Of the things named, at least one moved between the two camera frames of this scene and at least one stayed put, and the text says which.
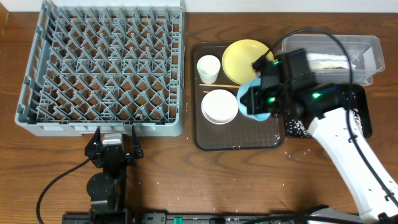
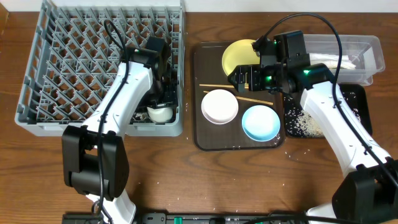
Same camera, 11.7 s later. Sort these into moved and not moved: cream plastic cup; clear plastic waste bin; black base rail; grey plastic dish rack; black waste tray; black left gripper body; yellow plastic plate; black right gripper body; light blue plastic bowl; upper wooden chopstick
Moved: black left gripper body; black right gripper body; cream plastic cup; light blue plastic bowl
Not moved: black waste tray; black base rail; grey plastic dish rack; yellow plastic plate; clear plastic waste bin; upper wooden chopstick
